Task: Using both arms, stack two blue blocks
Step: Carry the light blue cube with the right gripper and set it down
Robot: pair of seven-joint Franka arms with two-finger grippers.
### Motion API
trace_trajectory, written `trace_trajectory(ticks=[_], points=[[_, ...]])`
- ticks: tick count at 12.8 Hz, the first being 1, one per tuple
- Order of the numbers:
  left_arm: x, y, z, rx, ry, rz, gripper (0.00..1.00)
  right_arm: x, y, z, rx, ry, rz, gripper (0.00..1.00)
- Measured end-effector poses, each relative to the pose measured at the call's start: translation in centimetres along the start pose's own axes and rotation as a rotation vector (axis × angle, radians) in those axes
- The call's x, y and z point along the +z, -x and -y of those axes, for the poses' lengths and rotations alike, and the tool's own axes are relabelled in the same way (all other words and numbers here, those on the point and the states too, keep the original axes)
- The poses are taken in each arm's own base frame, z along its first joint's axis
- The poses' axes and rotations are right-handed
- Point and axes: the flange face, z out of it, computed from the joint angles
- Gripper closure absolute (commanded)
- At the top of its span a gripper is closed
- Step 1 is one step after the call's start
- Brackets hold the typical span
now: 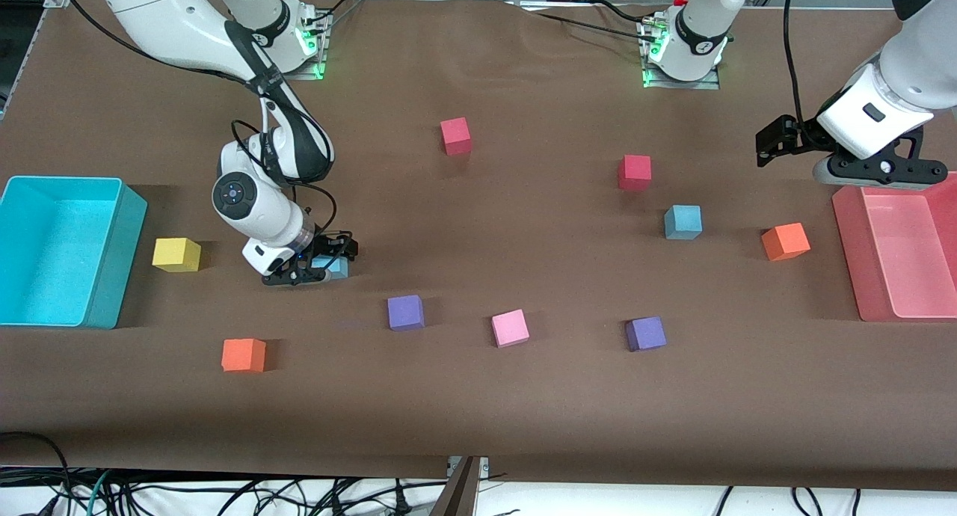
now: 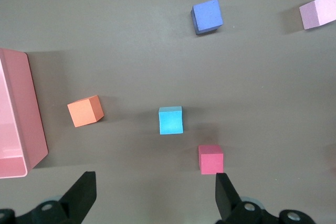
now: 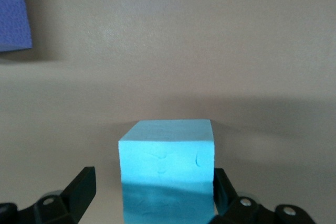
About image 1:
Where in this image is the purple foam cube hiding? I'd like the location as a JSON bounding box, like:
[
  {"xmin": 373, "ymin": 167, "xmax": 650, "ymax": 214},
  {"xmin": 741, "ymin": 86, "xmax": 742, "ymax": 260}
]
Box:
[
  {"xmin": 387, "ymin": 295, "xmax": 425, "ymax": 332},
  {"xmin": 625, "ymin": 316, "xmax": 668, "ymax": 353}
]

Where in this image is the orange foam cube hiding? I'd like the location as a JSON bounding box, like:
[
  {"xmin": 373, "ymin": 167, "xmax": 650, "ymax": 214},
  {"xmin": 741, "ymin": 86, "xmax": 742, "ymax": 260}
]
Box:
[
  {"xmin": 761, "ymin": 222, "xmax": 811, "ymax": 262},
  {"xmin": 221, "ymin": 338, "xmax": 267, "ymax": 373}
]

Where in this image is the rose red foam cube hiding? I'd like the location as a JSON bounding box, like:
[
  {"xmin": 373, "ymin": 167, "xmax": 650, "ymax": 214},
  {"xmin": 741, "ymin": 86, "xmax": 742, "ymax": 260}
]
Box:
[
  {"xmin": 440, "ymin": 117, "xmax": 473, "ymax": 156},
  {"xmin": 618, "ymin": 155, "xmax": 653, "ymax": 192}
]

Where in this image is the yellow foam cube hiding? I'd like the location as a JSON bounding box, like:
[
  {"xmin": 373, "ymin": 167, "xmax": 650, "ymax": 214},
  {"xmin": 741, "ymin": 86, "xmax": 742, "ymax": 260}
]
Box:
[{"xmin": 153, "ymin": 237, "xmax": 202, "ymax": 273}]

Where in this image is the pink plastic bin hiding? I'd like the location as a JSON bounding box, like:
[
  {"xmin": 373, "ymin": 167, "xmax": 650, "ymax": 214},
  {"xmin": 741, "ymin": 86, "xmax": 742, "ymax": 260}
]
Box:
[{"xmin": 832, "ymin": 173, "xmax": 957, "ymax": 323}]

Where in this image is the light pink foam cube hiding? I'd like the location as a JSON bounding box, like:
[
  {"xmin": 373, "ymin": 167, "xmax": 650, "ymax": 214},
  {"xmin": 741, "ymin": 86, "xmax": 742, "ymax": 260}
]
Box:
[{"xmin": 491, "ymin": 309, "xmax": 531, "ymax": 349}]

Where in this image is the brown table cover sheet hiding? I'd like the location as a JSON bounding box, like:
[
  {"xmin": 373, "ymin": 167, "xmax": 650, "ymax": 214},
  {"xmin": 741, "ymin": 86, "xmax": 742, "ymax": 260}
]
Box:
[{"xmin": 0, "ymin": 0, "xmax": 957, "ymax": 493}]

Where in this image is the aluminium profile beam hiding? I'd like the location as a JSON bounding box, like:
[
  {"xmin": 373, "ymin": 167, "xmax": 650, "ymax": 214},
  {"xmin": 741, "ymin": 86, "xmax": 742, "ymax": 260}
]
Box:
[{"xmin": 428, "ymin": 456, "xmax": 490, "ymax": 516}]

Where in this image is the teal plastic bin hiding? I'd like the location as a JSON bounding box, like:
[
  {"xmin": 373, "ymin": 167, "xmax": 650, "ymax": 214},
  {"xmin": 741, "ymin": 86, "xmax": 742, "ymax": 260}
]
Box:
[{"xmin": 0, "ymin": 176, "xmax": 148, "ymax": 330}]

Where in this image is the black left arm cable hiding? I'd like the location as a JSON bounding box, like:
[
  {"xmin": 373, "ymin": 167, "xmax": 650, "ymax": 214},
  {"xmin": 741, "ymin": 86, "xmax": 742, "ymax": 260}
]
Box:
[{"xmin": 781, "ymin": 0, "xmax": 810, "ymax": 128}]

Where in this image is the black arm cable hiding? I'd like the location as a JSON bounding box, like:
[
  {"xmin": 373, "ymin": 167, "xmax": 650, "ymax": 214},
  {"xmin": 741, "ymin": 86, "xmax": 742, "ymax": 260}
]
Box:
[
  {"xmin": 45, "ymin": 0, "xmax": 360, "ymax": 236},
  {"xmin": 781, "ymin": 0, "xmax": 810, "ymax": 128}
]

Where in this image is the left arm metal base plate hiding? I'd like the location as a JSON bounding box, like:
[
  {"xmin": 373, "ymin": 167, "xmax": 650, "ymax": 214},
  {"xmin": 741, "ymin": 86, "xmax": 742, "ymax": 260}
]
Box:
[{"xmin": 638, "ymin": 15, "xmax": 724, "ymax": 91}]

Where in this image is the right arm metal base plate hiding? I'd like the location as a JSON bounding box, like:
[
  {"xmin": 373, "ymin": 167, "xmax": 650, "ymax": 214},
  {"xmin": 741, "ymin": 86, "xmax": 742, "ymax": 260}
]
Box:
[{"xmin": 283, "ymin": 0, "xmax": 332, "ymax": 81}]

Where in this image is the long black table cable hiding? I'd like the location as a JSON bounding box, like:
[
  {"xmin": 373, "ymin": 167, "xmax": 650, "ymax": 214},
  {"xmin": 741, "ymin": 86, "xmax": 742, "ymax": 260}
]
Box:
[{"xmin": 516, "ymin": 0, "xmax": 651, "ymax": 38}]

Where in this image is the short black table cable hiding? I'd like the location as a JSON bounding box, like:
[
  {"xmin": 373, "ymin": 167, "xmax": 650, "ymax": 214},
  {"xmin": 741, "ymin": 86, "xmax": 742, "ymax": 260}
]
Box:
[{"xmin": 321, "ymin": 0, "xmax": 367, "ymax": 34}]

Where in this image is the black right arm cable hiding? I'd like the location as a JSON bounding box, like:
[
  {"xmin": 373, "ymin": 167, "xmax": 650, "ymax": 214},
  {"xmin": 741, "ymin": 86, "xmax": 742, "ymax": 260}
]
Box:
[{"xmin": 45, "ymin": 0, "xmax": 360, "ymax": 236}]

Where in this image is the teal floor cable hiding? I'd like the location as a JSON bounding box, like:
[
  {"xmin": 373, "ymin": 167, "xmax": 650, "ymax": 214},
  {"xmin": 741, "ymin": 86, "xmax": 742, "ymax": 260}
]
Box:
[{"xmin": 84, "ymin": 469, "xmax": 114, "ymax": 516}]

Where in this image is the black looped floor cable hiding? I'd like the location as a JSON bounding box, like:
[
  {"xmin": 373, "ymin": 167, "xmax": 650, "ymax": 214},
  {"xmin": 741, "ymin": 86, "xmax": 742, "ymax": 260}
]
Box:
[{"xmin": 0, "ymin": 431, "xmax": 73, "ymax": 516}]

